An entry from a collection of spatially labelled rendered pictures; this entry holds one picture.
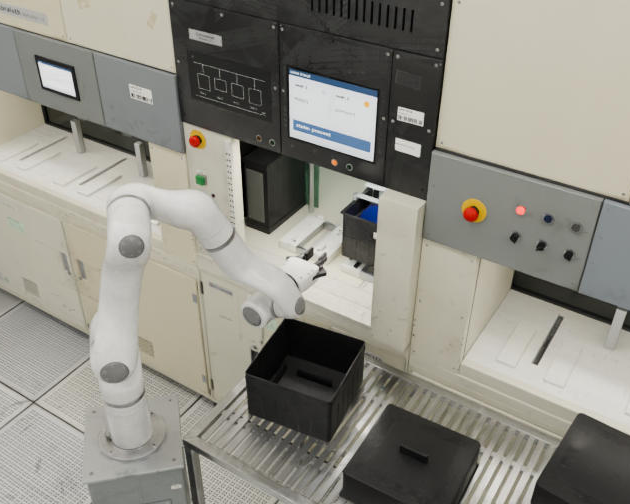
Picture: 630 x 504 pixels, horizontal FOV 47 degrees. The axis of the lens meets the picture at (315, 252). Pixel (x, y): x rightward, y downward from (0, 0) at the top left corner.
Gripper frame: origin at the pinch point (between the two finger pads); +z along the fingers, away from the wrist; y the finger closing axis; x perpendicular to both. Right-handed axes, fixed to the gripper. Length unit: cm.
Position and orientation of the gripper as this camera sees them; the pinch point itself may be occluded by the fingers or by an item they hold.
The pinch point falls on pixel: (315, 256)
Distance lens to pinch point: 214.1
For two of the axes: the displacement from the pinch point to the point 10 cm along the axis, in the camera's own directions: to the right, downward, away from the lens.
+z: 5.4, -5.0, 6.8
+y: 8.4, 3.2, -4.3
